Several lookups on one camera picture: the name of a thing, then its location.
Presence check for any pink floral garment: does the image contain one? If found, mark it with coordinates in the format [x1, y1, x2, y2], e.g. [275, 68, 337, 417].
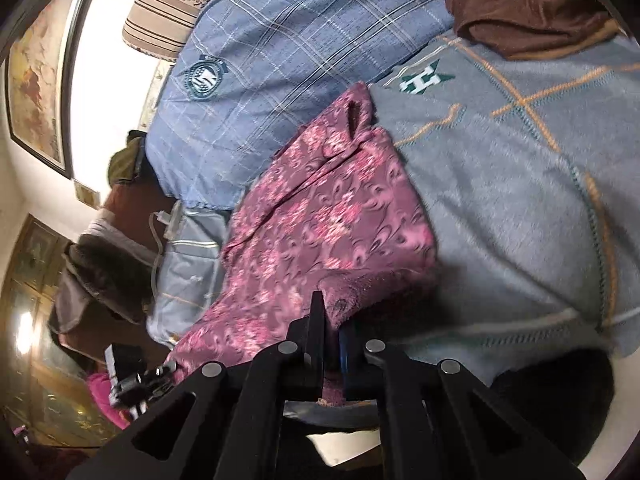
[169, 82, 436, 382]

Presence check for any dark clothes pile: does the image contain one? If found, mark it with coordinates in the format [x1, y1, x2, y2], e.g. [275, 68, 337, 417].
[49, 208, 160, 334]

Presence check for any olive green cloth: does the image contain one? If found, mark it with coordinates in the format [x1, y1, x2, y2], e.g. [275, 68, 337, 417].
[107, 130, 146, 188]

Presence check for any grey plaid bed sheet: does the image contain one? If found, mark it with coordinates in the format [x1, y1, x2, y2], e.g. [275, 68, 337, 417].
[146, 29, 640, 386]

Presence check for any blue plaid pillow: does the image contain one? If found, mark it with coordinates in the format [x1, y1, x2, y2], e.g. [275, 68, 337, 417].
[145, 0, 452, 209]

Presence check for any striped beige pillow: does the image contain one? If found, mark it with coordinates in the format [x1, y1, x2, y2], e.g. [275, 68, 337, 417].
[122, 0, 209, 62]

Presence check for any brown garment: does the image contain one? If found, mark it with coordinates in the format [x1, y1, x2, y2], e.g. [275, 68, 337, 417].
[446, 0, 620, 61]

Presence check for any white charger with cable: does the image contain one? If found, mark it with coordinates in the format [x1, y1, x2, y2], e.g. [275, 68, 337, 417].
[148, 200, 183, 298]

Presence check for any framed wall picture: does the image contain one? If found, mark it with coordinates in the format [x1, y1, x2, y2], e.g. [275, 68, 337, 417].
[6, 0, 73, 178]

